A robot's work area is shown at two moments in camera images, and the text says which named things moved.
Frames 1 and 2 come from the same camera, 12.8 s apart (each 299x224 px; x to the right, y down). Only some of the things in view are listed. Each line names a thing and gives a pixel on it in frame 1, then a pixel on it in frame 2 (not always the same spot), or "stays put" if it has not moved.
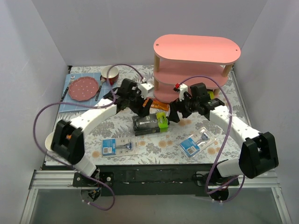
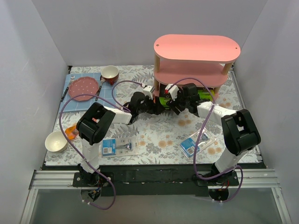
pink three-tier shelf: [189, 59] stays put
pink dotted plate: [83, 88] stays put
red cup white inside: [113, 73] stays put
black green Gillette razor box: [150, 124] → [164, 98]
